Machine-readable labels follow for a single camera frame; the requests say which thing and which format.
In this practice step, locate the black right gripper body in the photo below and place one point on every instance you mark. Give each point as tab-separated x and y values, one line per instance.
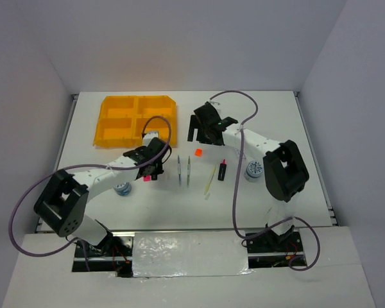
205	136

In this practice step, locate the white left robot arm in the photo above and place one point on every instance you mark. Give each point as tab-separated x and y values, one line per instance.
63	201

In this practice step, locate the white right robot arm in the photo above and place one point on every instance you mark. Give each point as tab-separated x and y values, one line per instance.
285	172

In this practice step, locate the orange four-compartment plastic bin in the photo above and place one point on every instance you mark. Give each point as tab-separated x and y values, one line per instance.
122	119

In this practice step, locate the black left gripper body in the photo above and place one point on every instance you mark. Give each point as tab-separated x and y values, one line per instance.
158	168

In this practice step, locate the orange marker cap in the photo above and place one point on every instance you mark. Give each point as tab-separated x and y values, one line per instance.
198	152

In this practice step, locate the silver foil panel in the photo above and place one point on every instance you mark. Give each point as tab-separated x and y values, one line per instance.
188	254

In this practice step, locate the blue white tape roll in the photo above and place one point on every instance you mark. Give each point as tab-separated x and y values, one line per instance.
123	189
253	171

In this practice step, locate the yellow clear pen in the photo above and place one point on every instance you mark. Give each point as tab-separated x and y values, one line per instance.
212	173

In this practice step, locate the black pink-tip highlighter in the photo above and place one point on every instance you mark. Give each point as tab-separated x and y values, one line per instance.
222	170

